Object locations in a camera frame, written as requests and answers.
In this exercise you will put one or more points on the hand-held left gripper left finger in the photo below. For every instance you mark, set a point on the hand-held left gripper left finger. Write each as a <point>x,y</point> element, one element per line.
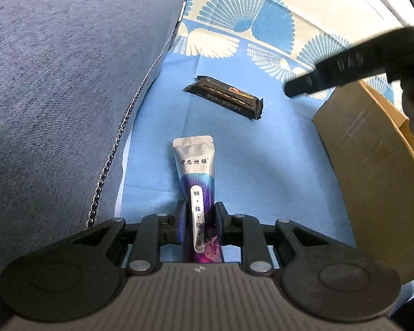
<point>179,222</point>

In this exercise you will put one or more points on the black snack bar packet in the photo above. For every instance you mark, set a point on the black snack bar packet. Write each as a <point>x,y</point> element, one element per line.
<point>224,96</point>

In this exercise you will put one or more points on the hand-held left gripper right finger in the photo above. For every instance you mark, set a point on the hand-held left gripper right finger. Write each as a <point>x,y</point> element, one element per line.
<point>220,222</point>

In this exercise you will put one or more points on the blue fan-print sheet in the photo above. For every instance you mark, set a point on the blue fan-print sheet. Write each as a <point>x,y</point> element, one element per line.
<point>158,144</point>

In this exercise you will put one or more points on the brown cardboard box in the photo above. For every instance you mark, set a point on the brown cardboard box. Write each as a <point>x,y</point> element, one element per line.
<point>365,151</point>

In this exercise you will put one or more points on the silver purple sachet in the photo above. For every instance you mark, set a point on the silver purple sachet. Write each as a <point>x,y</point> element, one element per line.
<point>196,165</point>

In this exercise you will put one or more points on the blue fabric sofa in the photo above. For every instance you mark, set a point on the blue fabric sofa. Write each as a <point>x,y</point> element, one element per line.
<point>55,76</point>

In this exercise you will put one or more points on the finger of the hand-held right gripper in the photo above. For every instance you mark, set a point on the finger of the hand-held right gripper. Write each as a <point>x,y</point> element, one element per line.
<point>331,70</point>

